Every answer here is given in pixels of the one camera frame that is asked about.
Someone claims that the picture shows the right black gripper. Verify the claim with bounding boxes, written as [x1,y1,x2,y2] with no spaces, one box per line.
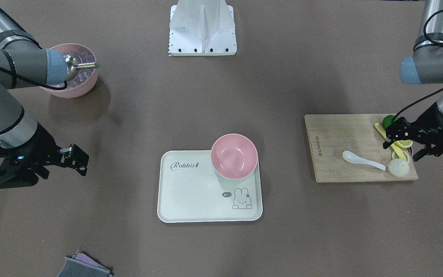
[0,124,89,189]

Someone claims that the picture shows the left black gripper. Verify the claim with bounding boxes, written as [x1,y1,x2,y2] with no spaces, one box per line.
[383,104,443,162]

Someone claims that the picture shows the white ceramic spoon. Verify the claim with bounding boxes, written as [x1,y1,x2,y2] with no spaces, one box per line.
[342,150,386,172]

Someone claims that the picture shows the small pink bowl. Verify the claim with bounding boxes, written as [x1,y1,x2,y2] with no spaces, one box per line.
[210,133,259,179]

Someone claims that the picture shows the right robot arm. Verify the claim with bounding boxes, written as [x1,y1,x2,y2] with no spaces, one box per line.
[0,8,89,189]

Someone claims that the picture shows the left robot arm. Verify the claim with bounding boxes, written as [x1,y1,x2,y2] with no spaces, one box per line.
[383,0,443,161]

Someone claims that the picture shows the large pink ice bowl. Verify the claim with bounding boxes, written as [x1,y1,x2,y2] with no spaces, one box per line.
[42,43,98,98]

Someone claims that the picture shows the lemon slice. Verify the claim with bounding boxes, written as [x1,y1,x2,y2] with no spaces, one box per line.
[391,149,411,164]
[393,140,413,149]

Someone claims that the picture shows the white toy bun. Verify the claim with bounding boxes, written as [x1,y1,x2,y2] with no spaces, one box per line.
[387,158,411,177]

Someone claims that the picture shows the green lime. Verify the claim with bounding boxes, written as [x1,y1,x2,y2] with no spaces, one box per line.
[382,115,397,130]

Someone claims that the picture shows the yellow plastic knife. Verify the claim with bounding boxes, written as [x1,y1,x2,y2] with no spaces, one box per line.
[374,122,406,160]

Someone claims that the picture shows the wooden cutting board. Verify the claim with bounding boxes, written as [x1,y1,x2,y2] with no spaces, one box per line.
[304,114,418,184]

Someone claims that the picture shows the metal ice scoop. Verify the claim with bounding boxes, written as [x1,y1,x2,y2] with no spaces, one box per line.
[64,54,100,80]

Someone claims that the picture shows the grey folded cloth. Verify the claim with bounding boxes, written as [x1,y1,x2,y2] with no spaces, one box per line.
[57,251,113,277]

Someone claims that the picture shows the white rabbit tray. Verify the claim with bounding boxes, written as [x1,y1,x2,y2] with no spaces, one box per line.
[158,150,263,223]

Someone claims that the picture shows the stacked green bowls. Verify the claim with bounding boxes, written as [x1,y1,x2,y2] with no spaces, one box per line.
[213,170,254,184]

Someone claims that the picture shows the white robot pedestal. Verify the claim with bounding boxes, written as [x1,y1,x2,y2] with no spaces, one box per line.
[168,0,237,57]

